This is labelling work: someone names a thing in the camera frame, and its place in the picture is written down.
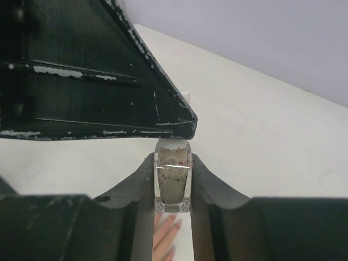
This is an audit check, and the clear glitter nail polish bottle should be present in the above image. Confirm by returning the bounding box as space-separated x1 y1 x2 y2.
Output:
153 139 192 213

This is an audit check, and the mannequin hand with long nails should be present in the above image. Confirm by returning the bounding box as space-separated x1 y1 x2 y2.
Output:
152 213 182 261

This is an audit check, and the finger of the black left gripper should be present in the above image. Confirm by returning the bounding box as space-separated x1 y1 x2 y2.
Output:
1 1 198 141

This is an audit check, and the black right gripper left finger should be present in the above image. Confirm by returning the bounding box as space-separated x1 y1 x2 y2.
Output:
1 154 154 260

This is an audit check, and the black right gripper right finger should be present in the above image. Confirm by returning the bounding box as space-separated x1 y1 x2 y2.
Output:
191 155 347 260

